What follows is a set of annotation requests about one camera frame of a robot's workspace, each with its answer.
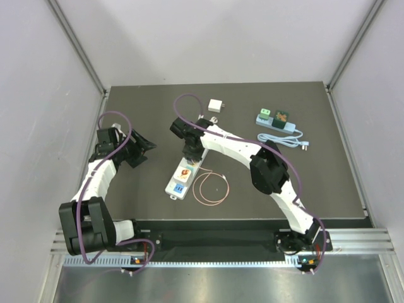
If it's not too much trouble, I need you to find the slotted cable duct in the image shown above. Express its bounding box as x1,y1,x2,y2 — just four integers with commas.
64,254,315,268

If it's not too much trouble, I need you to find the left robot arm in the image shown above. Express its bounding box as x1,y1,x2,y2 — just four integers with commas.
59,124,157,256

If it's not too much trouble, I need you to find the white cube socket adapter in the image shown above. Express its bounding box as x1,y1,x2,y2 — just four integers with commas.
174,166,192,184

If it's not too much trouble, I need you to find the white multicolour power strip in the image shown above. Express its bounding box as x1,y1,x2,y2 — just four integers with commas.
165,150,208,200

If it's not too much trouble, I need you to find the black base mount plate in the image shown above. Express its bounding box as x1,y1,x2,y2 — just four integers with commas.
134,219,333,261

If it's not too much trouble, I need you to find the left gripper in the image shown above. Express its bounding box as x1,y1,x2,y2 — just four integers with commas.
115,129,157,168

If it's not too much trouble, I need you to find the white charger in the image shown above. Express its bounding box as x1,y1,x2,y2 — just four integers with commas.
208,99,225,113

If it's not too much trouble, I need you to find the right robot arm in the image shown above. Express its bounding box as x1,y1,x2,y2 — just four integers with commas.
170,117,322,251

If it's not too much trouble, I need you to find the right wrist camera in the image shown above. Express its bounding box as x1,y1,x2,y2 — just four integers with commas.
198,115,218,124

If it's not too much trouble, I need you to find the light green usb charger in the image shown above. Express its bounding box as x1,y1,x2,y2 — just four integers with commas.
259,108,271,121

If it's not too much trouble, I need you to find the dark green cube adapter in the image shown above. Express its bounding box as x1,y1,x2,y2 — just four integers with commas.
271,110,289,129

